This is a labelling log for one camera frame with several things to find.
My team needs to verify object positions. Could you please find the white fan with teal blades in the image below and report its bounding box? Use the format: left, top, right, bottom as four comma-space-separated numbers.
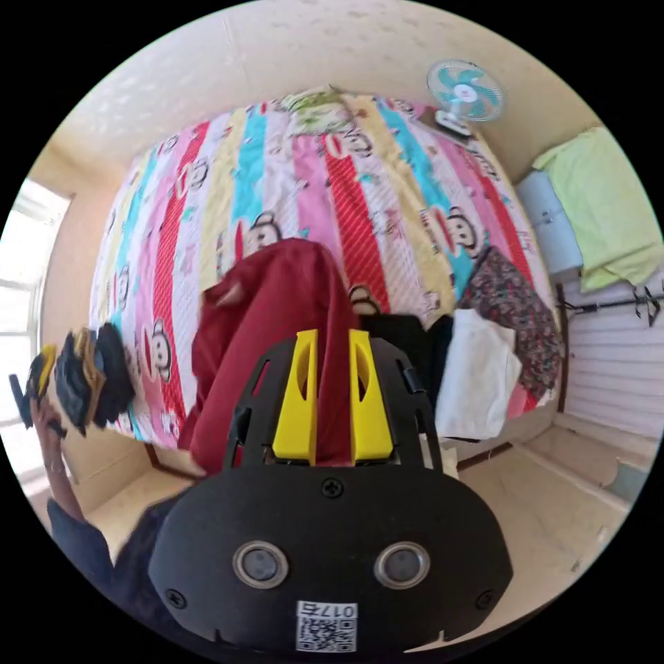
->
425, 58, 506, 139

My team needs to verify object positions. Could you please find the pale blue cupboard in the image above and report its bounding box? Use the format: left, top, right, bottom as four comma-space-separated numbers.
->
515, 169, 586, 277

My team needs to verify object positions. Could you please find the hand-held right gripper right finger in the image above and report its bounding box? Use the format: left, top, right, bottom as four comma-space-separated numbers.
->
349, 329, 391, 465

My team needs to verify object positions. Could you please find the window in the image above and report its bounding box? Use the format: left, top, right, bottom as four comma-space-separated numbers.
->
0, 178, 72, 470

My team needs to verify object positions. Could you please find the person's left hand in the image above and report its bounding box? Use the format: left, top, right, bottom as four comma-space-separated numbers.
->
30, 396, 71, 486

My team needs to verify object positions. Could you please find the dark clothes rack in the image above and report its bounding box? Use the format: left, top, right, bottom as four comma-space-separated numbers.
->
554, 282, 664, 414

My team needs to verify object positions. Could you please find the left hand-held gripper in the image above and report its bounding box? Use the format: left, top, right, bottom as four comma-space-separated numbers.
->
26, 322, 137, 438

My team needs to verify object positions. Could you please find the green and white pillow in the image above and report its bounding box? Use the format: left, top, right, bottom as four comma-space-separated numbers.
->
286, 84, 360, 137

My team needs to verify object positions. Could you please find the pile of clothes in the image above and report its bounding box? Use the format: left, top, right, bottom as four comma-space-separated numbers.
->
358, 246, 567, 445

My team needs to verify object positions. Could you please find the bed with striped printed sheet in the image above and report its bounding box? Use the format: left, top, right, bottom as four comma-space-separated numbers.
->
88, 95, 567, 479

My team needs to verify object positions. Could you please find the person's left forearm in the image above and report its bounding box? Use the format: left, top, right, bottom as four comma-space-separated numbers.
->
45, 466, 156, 598

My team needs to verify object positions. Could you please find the red long sleeve shirt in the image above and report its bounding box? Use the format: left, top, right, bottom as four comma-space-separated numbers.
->
178, 238, 365, 479

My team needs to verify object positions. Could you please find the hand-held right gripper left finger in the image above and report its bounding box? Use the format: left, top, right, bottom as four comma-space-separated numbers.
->
273, 329, 319, 465

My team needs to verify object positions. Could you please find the light green cloth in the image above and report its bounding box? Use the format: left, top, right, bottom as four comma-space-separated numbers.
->
531, 126, 664, 293

